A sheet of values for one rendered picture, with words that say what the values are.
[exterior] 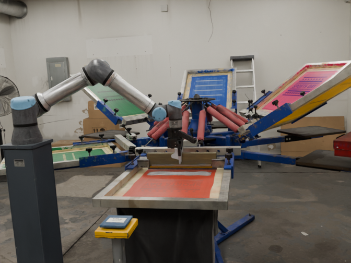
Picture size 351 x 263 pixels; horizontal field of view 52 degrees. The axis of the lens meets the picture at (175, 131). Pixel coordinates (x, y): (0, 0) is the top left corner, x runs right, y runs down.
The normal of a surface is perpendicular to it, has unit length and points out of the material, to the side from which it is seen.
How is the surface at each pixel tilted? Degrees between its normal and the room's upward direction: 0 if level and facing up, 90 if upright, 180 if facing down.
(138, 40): 90
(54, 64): 90
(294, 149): 78
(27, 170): 90
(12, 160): 90
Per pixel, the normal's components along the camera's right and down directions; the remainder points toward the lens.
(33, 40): -0.18, 0.16
